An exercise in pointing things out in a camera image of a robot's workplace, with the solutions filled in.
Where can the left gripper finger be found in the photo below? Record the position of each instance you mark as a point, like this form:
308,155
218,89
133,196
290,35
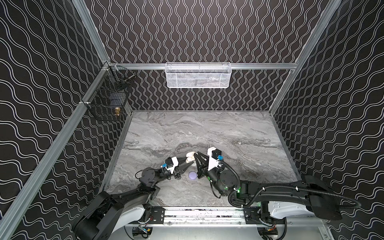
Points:
182,160
181,168

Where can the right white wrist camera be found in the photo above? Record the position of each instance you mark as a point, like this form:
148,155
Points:
215,158

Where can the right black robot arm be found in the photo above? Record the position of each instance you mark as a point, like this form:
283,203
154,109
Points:
310,195

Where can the brass fitting in basket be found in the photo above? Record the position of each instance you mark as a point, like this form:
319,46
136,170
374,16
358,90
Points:
117,111

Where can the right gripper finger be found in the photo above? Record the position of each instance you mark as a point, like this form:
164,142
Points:
203,159
200,165

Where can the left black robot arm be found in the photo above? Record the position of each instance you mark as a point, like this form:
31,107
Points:
107,213

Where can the black wire wall basket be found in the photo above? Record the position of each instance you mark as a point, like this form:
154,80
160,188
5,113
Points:
112,92

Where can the beige earbud charging case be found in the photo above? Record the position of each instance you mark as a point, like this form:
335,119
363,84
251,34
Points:
190,157

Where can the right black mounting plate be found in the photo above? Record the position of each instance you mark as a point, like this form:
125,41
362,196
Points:
255,216

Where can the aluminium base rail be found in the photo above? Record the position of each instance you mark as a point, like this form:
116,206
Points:
222,223

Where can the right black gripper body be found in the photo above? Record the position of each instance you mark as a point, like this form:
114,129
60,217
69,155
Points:
205,167

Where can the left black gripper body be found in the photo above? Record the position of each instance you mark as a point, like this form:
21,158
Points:
176,167

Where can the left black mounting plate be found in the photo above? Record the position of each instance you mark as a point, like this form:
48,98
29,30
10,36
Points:
153,215

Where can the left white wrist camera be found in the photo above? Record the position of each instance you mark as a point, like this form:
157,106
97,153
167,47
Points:
170,164

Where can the black mounting plate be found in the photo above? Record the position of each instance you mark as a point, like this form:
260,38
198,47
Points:
153,215
255,216

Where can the white mesh wall basket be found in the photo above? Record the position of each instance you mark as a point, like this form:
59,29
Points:
203,75

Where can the purple round disc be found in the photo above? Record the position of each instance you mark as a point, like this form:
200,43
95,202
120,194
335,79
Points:
192,175

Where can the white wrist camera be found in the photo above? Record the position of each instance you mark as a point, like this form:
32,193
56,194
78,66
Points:
215,158
170,164

